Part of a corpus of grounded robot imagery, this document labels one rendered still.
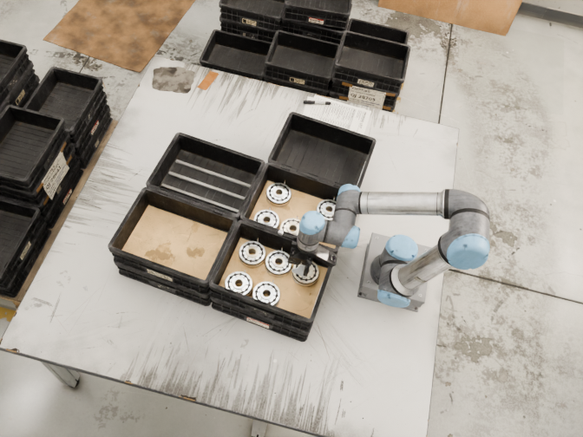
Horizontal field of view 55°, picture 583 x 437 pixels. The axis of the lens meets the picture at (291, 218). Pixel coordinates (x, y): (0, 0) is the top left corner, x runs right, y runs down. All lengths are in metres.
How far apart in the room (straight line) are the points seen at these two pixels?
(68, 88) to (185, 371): 1.89
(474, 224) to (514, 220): 1.95
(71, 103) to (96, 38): 1.02
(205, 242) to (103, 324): 0.49
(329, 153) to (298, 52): 1.21
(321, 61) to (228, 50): 0.61
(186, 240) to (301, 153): 0.65
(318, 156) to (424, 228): 0.57
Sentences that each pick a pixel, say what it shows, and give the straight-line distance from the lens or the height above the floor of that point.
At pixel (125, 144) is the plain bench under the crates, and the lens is 2.69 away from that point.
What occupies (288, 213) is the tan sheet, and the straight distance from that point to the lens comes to 2.29.
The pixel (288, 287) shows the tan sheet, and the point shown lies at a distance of 2.14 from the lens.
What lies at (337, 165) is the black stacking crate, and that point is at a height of 0.83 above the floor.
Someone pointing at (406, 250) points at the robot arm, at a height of 1.03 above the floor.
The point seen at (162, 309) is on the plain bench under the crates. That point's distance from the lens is 2.25.
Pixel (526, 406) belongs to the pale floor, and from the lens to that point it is 3.19.
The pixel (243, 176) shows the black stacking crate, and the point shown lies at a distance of 2.39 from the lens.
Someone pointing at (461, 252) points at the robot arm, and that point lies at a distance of 1.68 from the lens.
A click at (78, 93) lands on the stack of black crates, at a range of 3.40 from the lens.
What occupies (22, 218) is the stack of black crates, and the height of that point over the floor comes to 0.27.
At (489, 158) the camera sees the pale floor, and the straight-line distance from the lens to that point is 3.87.
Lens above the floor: 2.78
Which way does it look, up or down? 59 degrees down
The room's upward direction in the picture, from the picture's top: 10 degrees clockwise
